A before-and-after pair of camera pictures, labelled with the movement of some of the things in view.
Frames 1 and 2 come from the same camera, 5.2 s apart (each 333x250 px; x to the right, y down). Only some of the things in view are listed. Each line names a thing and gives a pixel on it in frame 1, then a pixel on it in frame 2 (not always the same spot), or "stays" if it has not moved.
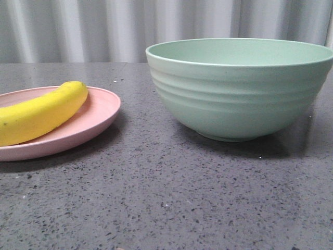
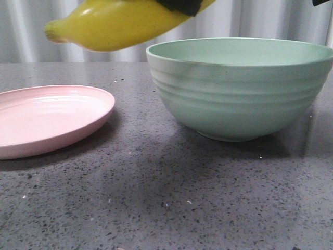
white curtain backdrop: x=119 y=31 stays
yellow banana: x=31 y=119 -> x=114 y=25
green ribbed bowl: x=233 y=89 stays
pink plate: x=100 y=106 stays
